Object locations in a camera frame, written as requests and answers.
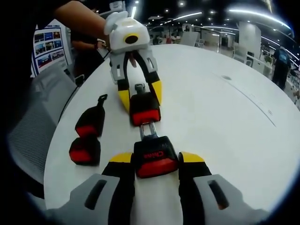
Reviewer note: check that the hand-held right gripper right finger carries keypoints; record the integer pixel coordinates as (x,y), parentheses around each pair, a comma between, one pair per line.
(194,173)

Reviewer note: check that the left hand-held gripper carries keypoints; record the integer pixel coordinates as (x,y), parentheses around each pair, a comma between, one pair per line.
(124,30)

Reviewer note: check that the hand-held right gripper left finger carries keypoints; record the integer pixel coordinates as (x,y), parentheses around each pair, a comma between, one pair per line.
(117,178)

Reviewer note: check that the black red seat belt buckle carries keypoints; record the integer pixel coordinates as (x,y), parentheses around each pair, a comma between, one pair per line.
(85,150)
(144,105)
(90,119)

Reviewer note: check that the metal seat belt tongue extender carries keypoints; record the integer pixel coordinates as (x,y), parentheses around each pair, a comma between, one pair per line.
(155,152)

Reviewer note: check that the person's left forearm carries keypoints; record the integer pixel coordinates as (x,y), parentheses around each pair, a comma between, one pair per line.
(82,16)

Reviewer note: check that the white poster with photo prints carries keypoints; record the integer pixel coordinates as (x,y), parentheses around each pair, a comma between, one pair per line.
(48,49)

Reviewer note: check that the grey mesh office chair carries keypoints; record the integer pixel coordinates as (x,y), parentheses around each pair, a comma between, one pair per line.
(37,112)

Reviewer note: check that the person's body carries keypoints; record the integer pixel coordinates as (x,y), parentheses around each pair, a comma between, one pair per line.
(16,58)

